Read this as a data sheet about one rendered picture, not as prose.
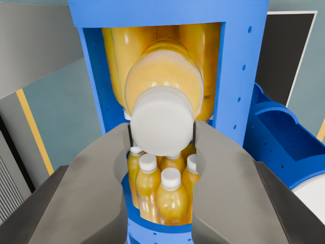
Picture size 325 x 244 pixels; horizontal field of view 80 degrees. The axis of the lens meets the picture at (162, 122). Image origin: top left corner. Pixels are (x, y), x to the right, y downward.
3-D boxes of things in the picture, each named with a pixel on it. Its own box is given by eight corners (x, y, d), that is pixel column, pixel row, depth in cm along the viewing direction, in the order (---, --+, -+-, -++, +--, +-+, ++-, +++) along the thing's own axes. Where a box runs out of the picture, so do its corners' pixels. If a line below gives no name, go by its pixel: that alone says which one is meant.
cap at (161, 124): (179, 78, 12) (181, 87, 11) (198, 128, 14) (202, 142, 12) (125, 100, 13) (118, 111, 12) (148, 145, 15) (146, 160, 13)
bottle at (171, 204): (187, 224, 51) (188, 169, 42) (187, 252, 45) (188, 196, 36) (160, 221, 52) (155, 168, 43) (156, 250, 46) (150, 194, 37)
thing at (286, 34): (201, 182, 198) (203, 194, 185) (219, 12, 125) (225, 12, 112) (253, 182, 196) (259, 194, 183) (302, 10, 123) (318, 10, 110)
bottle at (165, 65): (179, 28, 28) (196, 43, 11) (195, 75, 31) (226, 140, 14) (135, 49, 29) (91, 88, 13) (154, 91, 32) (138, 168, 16)
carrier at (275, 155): (259, 111, 142) (259, 73, 128) (365, 226, 65) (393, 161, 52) (219, 118, 146) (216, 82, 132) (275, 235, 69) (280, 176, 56)
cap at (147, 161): (156, 172, 42) (156, 165, 42) (139, 172, 43) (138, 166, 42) (157, 160, 46) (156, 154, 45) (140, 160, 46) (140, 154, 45)
